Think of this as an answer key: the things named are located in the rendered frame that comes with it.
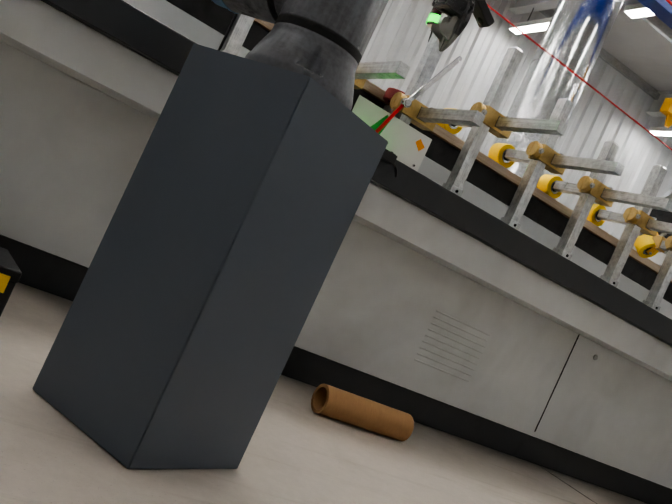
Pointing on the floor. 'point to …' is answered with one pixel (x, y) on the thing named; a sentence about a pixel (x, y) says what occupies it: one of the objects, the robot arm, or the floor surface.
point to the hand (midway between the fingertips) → (444, 48)
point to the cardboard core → (361, 412)
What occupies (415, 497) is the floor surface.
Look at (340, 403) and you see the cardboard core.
